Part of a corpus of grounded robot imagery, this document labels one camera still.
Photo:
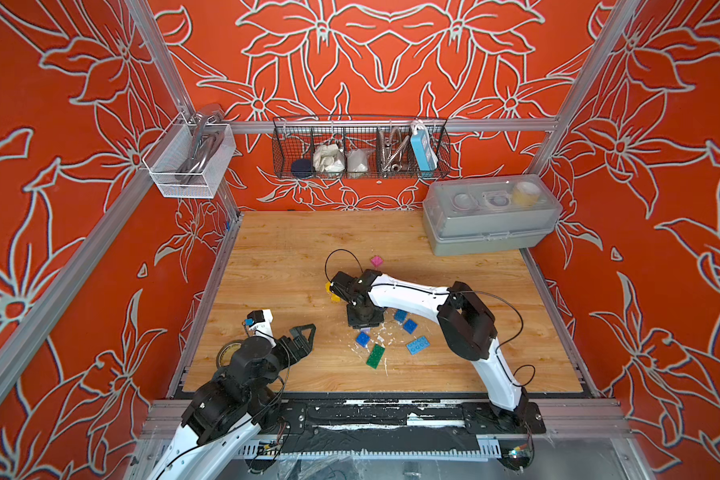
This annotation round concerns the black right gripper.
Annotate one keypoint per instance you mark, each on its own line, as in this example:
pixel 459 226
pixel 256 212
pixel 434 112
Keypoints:
pixel 374 321

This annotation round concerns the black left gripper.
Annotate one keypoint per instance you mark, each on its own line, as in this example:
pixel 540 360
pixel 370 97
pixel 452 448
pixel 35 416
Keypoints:
pixel 304 349

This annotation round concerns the dark blue lego brick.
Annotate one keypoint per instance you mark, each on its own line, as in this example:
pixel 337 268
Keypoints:
pixel 410 326

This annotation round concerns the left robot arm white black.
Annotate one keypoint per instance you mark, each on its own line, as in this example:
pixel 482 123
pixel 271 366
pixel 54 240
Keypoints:
pixel 242 399

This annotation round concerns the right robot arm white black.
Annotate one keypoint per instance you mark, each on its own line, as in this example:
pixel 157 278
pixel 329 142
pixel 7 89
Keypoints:
pixel 467 325

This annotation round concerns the blue lego brick square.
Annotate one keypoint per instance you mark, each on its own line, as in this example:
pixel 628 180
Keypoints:
pixel 363 339

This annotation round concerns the dark green lego plate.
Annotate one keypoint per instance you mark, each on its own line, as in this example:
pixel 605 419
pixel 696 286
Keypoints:
pixel 375 356

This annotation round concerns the light blue lego plate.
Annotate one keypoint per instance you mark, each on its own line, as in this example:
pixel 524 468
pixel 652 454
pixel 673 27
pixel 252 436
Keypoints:
pixel 418 345

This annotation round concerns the tape roll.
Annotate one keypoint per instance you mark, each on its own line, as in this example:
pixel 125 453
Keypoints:
pixel 226 352

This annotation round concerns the grey plastic storage box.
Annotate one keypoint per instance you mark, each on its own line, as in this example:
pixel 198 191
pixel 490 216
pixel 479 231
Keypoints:
pixel 485 215

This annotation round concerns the white crumpled bag in basket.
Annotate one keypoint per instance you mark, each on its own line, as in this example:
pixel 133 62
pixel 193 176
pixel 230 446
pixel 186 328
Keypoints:
pixel 328 159

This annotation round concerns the light blue box in basket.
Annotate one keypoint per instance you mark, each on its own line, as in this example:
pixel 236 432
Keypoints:
pixel 421 145

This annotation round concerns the metal tongs in bin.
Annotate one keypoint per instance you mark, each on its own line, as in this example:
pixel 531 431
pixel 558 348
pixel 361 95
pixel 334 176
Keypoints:
pixel 205 142

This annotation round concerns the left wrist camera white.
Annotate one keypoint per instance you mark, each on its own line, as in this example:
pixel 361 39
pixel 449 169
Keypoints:
pixel 259 321

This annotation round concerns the aluminium frame post left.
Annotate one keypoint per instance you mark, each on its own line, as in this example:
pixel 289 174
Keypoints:
pixel 148 29

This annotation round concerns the aluminium frame post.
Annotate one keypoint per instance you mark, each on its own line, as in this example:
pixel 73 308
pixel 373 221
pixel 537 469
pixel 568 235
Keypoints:
pixel 148 29
pixel 612 30

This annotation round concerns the black wire wall basket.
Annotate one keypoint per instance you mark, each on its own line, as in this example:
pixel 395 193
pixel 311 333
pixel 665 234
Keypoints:
pixel 370 152

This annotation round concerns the aluminium rear rail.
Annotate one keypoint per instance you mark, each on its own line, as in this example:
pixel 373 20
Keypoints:
pixel 452 125

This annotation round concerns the clear plastic wall bin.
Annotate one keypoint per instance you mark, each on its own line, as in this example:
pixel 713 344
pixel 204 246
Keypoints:
pixel 174 149

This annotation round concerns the aluminium frame post right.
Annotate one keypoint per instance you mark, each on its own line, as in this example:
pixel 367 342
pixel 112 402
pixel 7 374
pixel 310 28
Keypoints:
pixel 612 30

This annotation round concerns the aluminium frame rail left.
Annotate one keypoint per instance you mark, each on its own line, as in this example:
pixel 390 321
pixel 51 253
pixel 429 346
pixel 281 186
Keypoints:
pixel 42 318

